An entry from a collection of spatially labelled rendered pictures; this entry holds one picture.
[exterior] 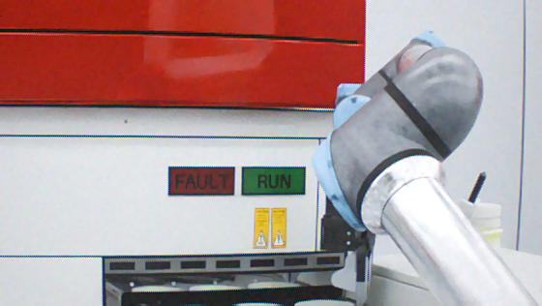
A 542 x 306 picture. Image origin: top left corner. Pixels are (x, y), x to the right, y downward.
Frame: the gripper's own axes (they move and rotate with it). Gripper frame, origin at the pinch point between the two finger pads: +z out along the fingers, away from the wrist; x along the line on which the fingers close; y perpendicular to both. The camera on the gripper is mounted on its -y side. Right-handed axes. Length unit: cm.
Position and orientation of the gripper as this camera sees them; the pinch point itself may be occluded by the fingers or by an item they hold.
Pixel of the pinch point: (363, 299)
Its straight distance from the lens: 196.0
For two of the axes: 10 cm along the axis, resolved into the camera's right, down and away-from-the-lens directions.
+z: -0.3, 10.0, 0.5
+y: -9.7, -0.4, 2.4
